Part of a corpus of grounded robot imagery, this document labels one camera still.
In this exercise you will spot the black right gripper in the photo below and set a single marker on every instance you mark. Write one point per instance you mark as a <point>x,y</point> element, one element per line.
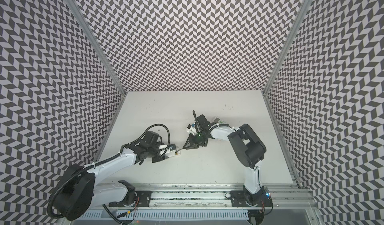
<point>194,140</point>

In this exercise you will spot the white remote with batteries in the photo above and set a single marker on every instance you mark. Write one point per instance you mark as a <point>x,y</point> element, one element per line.
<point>172,154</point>

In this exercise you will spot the aluminium corner post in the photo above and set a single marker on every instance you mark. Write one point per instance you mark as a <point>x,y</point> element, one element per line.
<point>305,6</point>
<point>73,6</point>

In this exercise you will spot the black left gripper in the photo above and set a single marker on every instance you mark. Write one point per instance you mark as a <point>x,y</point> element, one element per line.
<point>159,159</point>

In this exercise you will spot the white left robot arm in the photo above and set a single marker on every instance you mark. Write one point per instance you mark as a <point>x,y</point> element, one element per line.
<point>81,187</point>

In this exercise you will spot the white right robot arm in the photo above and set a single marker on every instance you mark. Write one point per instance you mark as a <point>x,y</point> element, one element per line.
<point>248,148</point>

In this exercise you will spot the white remote with display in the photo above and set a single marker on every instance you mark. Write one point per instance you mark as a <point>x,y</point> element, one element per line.
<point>217,122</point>

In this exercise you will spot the aluminium left corner post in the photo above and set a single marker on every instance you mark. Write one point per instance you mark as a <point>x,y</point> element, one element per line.
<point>73,6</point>

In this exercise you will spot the aluminium right corner post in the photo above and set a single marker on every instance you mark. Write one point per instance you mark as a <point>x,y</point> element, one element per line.
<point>305,6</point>

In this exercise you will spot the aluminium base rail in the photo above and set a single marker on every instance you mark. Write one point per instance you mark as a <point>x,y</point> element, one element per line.
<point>210,203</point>

